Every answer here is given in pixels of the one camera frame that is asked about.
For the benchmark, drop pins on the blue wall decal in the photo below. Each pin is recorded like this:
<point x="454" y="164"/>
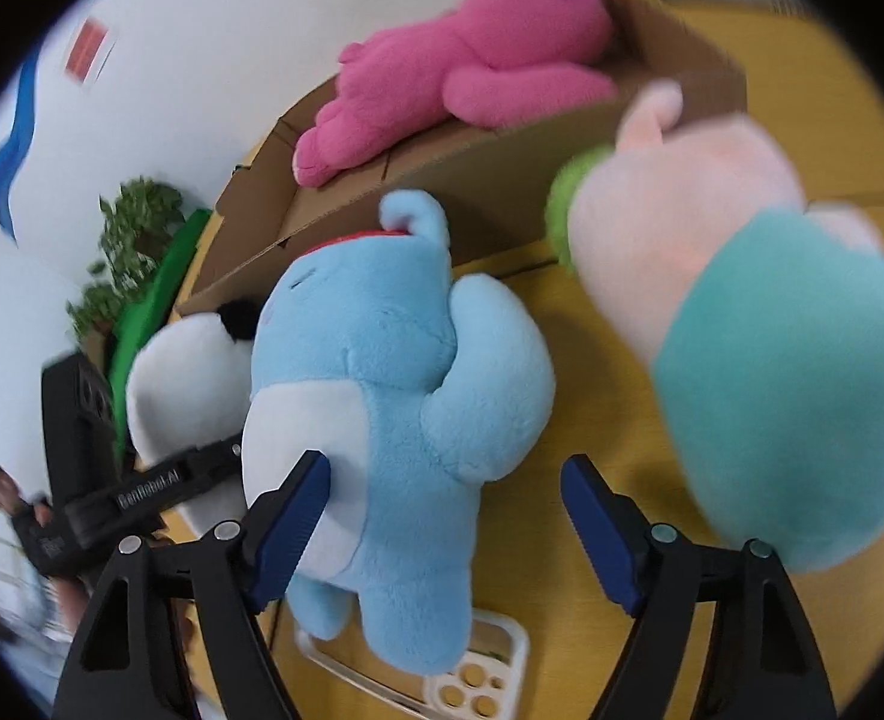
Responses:
<point x="15" y="142"/>

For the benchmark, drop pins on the blue plush toy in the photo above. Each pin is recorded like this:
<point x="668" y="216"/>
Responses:
<point x="382" y="390"/>

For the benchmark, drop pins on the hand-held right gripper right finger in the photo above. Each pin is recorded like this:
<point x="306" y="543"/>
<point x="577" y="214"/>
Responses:
<point x="599" y="532"/>

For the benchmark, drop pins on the black chair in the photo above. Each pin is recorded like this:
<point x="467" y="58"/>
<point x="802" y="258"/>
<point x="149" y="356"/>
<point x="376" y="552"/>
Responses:
<point x="75" y="420"/>

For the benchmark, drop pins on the cardboard box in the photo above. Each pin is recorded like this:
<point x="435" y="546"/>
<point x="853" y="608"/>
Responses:
<point x="472" y="187"/>

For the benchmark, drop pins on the green board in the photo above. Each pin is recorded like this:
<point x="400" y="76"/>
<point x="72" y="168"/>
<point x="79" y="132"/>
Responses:
<point x="149" y="300"/>

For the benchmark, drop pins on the pink and teal plush toy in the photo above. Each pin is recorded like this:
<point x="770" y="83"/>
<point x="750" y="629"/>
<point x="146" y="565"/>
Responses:
<point x="772" y="360"/>

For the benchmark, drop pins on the white plush toy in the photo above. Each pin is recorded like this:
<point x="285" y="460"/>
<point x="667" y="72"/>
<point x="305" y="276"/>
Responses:
<point x="179" y="390"/>

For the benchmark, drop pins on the white phone case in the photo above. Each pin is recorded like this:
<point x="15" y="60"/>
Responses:
<point x="472" y="682"/>

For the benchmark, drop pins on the magenta plush toy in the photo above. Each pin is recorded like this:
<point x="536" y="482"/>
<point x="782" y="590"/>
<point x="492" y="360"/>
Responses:
<point x="427" y="82"/>

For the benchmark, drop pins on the green potted plant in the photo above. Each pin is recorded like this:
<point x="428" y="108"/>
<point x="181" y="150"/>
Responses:
<point x="138" y="232"/>

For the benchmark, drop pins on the red wall sign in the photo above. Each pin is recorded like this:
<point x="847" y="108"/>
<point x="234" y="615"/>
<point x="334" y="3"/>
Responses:
<point x="90" y="49"/>

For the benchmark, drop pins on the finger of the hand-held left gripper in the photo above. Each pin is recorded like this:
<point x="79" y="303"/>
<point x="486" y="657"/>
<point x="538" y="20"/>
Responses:
<point x="217" y="459"/>

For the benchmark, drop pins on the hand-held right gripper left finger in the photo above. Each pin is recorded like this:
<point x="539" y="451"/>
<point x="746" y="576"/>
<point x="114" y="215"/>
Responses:
<point x="292" y="525"/>

